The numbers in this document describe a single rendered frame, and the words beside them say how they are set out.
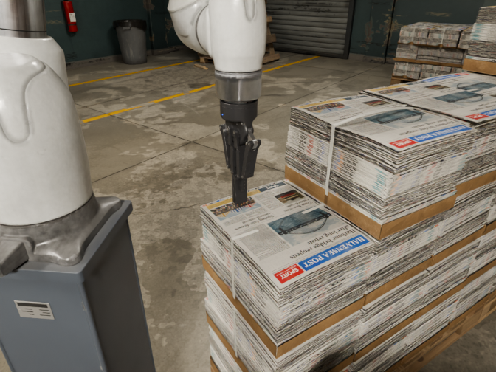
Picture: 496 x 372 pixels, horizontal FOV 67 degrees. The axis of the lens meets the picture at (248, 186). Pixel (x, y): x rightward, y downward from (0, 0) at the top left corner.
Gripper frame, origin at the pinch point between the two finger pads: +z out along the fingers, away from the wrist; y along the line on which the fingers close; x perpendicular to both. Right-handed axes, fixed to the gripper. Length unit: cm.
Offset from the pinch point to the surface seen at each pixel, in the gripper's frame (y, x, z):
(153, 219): 143, -20, 96
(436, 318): -19, -71, 66
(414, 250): -19, -45, 24
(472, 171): -18, -65, 6
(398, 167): -19.8, -27.5, -5.9
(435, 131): -16.8, -43.4, -10.1
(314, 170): 4.3, -26.5, 4.5
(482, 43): 14, -114, -21
